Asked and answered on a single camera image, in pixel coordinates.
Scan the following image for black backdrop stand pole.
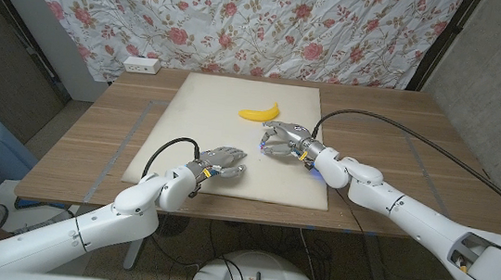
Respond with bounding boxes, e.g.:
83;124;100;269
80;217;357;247
405;0;483;98

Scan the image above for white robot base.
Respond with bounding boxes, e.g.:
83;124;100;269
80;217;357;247
187;244;326;280

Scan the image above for white table leg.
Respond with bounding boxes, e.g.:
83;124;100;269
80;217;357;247
122;237;147;273

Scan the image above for white power strip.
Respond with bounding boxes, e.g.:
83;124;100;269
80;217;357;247
122;54;163;76

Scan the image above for yellow toy banana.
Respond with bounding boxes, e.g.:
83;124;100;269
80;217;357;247
237;98;281;125

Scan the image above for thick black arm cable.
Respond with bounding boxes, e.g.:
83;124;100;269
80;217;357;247
302;105;501;229
141;133;204;186

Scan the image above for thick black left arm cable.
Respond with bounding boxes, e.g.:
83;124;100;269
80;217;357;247
141;133;204;186

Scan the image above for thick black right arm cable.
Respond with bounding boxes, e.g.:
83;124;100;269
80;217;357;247
302;105;501;229

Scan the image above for wooden table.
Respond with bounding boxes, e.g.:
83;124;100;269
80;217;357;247
13;50;501;251

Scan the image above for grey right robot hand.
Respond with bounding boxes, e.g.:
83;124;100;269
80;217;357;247
256;119;330;172

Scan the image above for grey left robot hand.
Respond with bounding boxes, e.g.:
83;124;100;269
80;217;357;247
185;141;250;192

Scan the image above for white floor board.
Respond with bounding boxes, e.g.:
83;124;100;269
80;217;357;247
0;177;79;238

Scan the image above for grey table leg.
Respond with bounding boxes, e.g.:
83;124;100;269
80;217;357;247
359;234;394;280

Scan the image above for floral backdrop cloth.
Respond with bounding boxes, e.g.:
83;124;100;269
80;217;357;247
0;0;467;120

